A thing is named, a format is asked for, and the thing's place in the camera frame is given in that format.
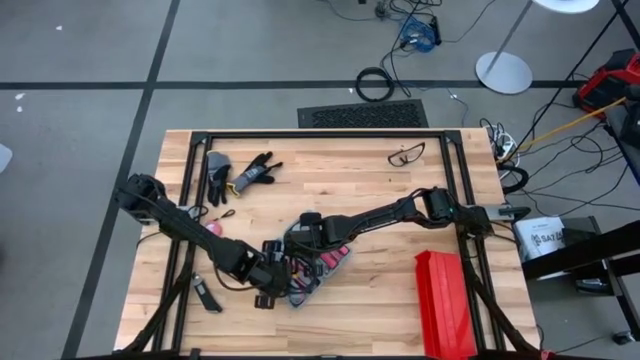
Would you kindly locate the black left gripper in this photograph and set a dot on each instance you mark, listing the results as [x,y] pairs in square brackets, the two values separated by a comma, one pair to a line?
[272,275]

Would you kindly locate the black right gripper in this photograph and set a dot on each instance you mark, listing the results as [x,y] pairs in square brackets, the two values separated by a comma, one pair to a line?
[312,235]

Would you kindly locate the grey plastic tool case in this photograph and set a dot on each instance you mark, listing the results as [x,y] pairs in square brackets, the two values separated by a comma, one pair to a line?
[300,301]

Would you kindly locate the small pink tape measure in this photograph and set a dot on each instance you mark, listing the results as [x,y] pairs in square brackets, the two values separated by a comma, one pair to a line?
[216,228]

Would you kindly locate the red plastic bin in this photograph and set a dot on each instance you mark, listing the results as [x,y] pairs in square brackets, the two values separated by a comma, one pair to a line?
[445,305]

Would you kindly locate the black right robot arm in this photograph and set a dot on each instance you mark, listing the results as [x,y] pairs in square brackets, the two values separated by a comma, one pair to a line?
[390,215]

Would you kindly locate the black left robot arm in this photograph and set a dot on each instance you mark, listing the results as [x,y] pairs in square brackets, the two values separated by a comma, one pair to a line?
[200,235]

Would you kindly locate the red black tool box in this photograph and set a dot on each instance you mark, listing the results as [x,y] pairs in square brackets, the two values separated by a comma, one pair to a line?
[607,82]

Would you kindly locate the black utility knife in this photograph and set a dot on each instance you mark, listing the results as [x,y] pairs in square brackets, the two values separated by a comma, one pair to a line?
[205,292]

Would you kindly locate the black work glove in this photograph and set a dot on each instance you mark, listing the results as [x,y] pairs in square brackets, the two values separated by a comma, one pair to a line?
[252,175]

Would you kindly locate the grey work glove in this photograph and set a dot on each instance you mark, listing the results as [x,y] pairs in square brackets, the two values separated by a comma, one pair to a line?
[218,170]

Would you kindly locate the clear safety glasses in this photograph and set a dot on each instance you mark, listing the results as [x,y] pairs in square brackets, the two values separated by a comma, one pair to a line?
[400,157]

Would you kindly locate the white power strip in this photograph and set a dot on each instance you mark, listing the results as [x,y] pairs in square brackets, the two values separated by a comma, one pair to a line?
[505,145]

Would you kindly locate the white cardboard box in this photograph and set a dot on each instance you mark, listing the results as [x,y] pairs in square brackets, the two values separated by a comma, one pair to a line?
[542,237]

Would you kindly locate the black power strip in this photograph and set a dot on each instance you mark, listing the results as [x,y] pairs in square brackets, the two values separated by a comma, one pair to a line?
[436,30]

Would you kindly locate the black shelf rack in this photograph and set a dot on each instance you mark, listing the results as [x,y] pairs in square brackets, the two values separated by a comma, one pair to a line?
[590,252]

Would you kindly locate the pale grey round object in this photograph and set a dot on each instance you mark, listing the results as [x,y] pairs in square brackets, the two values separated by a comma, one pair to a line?
[4,157]

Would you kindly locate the thin black stand pole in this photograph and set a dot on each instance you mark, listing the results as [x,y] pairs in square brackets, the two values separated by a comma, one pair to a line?
[575,77]

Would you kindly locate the small black floor object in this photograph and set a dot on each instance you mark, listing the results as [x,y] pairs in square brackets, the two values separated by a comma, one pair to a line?
[624,338]

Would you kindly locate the black aluminium table frame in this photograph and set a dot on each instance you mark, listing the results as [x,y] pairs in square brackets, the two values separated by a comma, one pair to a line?
[325,134]

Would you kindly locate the white round pedestal table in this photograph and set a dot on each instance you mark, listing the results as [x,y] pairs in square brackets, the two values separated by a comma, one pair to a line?
[504,72]

